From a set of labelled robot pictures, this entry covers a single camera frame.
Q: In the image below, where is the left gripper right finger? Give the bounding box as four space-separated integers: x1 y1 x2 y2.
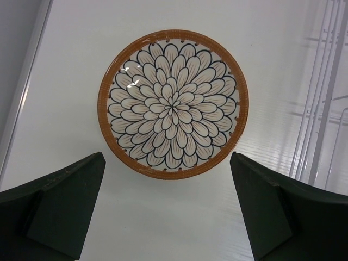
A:
230 152 347 260

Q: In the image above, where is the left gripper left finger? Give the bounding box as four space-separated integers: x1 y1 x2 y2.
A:
1 152 106 260

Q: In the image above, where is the flower pattern plate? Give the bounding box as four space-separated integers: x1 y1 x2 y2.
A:
97 29 249 180

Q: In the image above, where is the white wire dish rack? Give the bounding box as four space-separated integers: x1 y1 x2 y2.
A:
289 1 347 185

